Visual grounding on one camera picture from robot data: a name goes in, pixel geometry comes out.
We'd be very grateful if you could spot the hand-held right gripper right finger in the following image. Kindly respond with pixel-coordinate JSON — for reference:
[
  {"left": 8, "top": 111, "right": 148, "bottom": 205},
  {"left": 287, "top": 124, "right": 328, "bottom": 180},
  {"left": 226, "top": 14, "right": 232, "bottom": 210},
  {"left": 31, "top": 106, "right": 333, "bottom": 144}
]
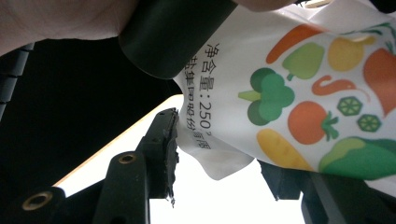
[{"left": 257, "top": 159, "right": 313, "bottom": 203}]

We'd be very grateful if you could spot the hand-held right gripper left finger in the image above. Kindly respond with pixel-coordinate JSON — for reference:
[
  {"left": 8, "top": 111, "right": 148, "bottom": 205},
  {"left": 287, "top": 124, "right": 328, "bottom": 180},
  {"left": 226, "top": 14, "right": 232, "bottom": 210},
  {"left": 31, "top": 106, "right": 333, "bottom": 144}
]
[{"left": 135, "top": 107, "right": 181, "bottom": 208}]

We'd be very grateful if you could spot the white and blue salt bag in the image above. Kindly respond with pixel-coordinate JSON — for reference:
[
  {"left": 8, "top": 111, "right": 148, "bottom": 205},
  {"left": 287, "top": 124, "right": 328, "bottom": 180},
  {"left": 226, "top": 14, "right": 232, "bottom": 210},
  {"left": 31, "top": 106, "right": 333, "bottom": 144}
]
[{"left": 172, "top": 0, "right": 396, "bottom": 199}]

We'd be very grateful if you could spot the wooden table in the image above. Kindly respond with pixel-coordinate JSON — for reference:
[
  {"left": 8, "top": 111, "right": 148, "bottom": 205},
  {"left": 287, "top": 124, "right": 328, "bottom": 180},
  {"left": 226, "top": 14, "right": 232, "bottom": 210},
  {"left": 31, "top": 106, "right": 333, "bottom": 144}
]
[{"left": 51, "top": 93, "right": 185, "bottom": 189}]

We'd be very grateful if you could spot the white table mat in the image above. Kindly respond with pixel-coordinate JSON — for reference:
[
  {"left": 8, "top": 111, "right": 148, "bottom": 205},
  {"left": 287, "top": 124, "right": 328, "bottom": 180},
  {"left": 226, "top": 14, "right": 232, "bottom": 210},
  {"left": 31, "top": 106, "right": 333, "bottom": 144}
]
[{"left": 55, "top": 94, "right": 307, "bottom": 224}]

